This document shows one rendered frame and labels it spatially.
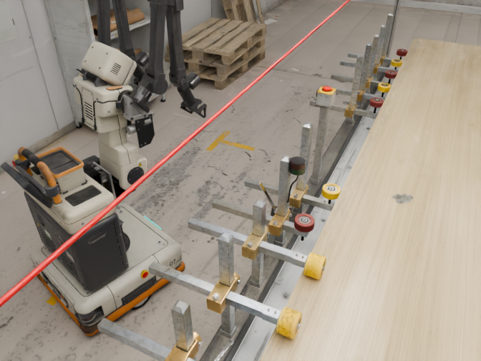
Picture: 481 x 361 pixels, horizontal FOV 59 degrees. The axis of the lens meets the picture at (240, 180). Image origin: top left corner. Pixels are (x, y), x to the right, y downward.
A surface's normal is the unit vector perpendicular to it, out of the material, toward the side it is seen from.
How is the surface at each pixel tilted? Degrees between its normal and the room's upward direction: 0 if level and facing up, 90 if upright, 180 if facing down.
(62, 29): 90
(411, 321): 0
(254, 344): 0
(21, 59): 90
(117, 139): 90
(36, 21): 90
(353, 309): 0
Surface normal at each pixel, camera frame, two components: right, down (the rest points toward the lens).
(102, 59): -0.51, -0.24
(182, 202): 0.00, -0.81
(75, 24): -0.43, 0.53
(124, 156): 0.72, 0.41
